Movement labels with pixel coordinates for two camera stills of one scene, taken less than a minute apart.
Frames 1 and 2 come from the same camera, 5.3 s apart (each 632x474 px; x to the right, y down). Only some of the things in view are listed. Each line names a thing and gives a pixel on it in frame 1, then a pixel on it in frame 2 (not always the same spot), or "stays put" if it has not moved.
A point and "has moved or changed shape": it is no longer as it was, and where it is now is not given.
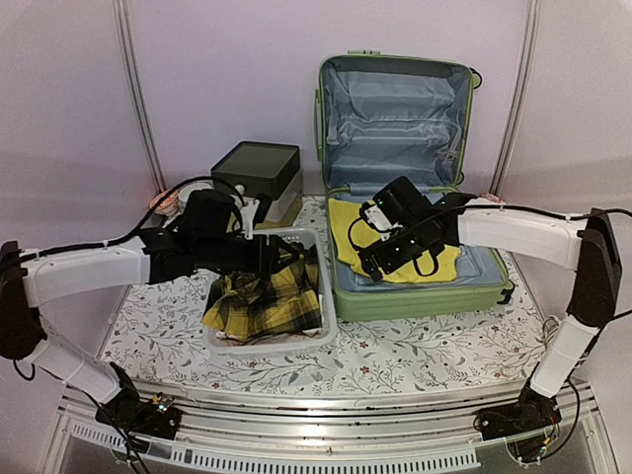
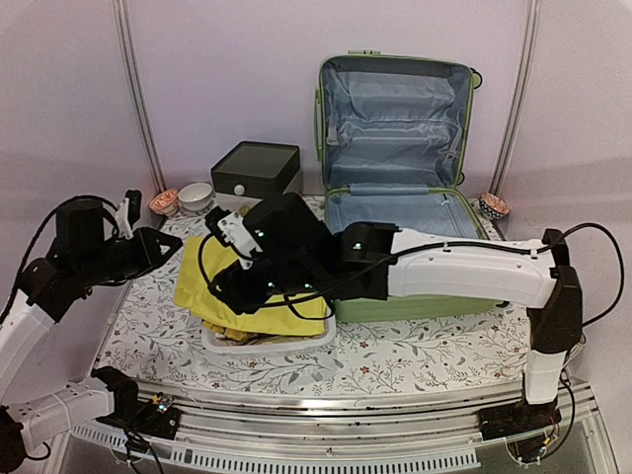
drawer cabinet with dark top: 269,169 stays put
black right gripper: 385,261 to 235,292
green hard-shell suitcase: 390,133 stays put
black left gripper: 273,254 to 151,240
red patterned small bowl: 169,203 stays put
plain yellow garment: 436,266 has moved or changed shape
